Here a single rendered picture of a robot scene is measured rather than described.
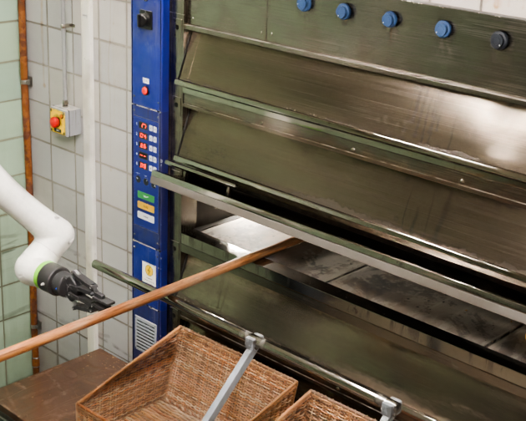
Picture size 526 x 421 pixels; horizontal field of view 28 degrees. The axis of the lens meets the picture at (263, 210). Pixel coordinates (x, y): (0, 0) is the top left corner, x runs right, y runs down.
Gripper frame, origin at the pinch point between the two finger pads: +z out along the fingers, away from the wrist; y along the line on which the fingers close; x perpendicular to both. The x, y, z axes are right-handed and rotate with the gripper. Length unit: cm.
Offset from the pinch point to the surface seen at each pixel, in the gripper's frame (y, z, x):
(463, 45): -81, 76, -57
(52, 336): -0.4, 7.2, 23.8
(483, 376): 7, 95, -55
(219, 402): 17.3, 42.2, -5.9
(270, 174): -31, 14, -56
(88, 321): -0.7, 7.1, 11.4
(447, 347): 3, 82, -56
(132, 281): 2.3, -10.2, -19.8
